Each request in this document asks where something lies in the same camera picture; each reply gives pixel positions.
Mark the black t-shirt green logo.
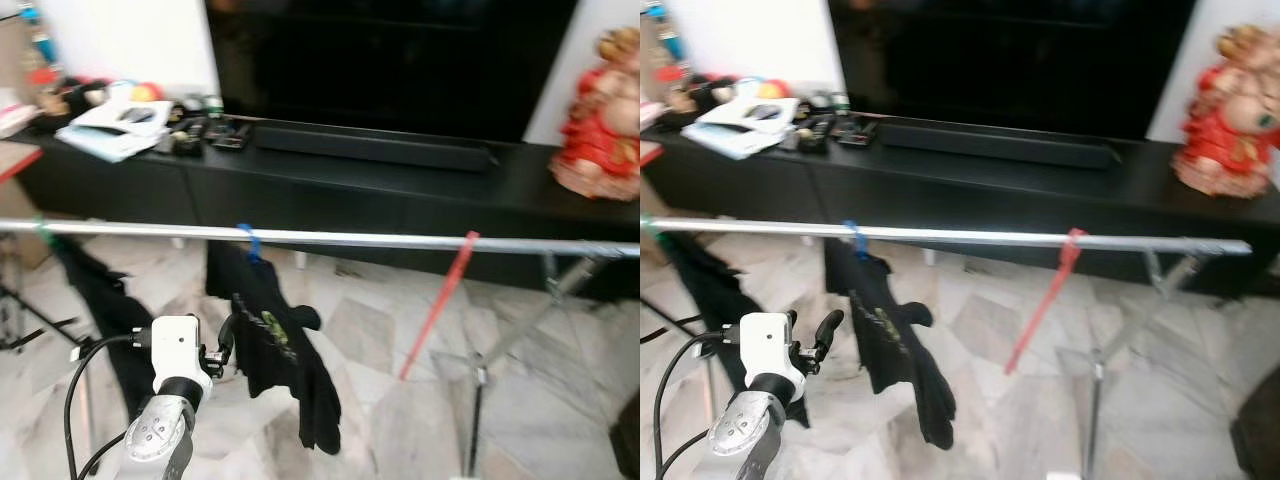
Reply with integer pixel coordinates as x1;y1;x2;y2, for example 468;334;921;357
822;238;958;451
50;235;161;421
660;232;811;429
205;240;343;456

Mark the red plastic hanger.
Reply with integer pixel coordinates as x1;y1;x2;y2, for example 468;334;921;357
399;231;481;382
1004;228;1087;376

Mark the silver metal clothes rack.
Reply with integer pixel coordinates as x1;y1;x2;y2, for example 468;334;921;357
0;218;641;480
640;216;1254;480

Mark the black TV cabinet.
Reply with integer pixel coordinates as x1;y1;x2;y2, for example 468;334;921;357
645;115;1280;299
15;110;641;301

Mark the black remote control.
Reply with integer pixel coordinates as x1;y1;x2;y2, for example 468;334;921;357
835;118;879;149
205;120;251;151

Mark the stack of white papers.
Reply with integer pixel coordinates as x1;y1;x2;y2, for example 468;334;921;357
680;95;801;161
55;97;173;163

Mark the black soundbar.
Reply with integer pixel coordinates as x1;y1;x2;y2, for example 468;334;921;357
252;124;498;173
880;122;1123;171

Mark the black plush toy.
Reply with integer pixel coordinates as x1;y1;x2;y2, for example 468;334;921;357
688;76;736;111
60;78;111;113

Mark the red laughing Buddha statue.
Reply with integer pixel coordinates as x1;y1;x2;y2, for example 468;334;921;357
550;27;641;201
1172;25;1280;199

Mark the black television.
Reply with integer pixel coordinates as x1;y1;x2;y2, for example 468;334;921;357
828;0;1198;141
205;0;581;144

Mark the light wooden cabinet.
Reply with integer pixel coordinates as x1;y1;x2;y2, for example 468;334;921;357
0;15;39;101
640;15;666;101

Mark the blue hanging ornament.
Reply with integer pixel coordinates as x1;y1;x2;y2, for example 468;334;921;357
645;0;691;63
20;0;61;71

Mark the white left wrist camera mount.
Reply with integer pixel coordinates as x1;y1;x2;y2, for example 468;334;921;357
150;316;213;393
738;312;806;393

